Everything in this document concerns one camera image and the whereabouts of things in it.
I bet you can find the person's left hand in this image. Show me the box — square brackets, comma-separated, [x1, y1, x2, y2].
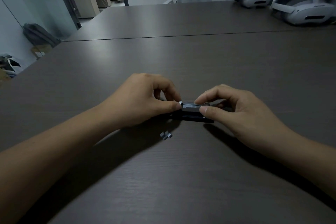
[101, 73, 183, 128]

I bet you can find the person's right hand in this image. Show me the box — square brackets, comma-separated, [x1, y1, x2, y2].
[194, 84, 289, 153]

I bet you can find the black stapler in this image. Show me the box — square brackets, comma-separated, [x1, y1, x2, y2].
[159, 98, 215, 124]

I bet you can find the person's right forearm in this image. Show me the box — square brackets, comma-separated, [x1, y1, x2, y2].
[258, 127, 336, 201]

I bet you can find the person's left forearm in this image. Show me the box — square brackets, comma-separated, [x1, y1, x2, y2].
[0, 104, 124, 224]

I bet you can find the cardboard box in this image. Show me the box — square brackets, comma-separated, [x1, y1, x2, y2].
[31, 44, 54, 60]

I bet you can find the grey backpack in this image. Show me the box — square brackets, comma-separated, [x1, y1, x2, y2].
[23, 23, 61, 47]

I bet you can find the pile of items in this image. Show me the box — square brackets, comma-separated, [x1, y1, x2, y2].
[0, 54, 21, 82]

